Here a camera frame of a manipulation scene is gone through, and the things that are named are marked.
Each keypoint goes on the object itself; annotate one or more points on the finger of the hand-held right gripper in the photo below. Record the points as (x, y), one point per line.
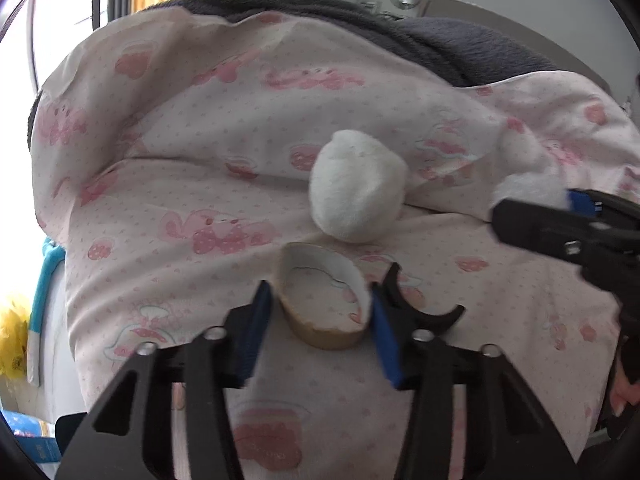
(535, 225)
(582, 202)

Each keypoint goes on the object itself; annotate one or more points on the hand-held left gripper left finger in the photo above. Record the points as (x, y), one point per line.
(252, 330)

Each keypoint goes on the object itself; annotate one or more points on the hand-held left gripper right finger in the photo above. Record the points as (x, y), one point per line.
(387, 340)

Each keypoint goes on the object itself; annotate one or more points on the person's right hand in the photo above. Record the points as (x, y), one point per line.
(627, 385)

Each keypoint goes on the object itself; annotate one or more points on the white rolled sock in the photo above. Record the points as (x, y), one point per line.
(357, 185)

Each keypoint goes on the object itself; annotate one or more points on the pink printed quilt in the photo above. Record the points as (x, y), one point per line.
(200, 160)

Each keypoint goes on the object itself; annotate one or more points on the beige padded headboard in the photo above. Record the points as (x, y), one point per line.
(525, 15)

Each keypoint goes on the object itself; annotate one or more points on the black bin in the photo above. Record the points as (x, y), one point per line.
(72, 435)

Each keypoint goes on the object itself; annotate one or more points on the blue toy grabber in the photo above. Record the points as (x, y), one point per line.
(42, 290)

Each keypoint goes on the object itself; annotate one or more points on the grey fleece blanket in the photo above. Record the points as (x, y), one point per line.
(400, 35)

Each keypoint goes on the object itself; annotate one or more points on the yellow plastic bag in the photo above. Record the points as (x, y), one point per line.
(11, 335)

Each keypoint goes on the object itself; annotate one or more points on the blue packet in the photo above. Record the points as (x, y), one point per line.
(27, 435)

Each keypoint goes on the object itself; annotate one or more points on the glass balcony door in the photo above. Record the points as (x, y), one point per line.
(65, 0)

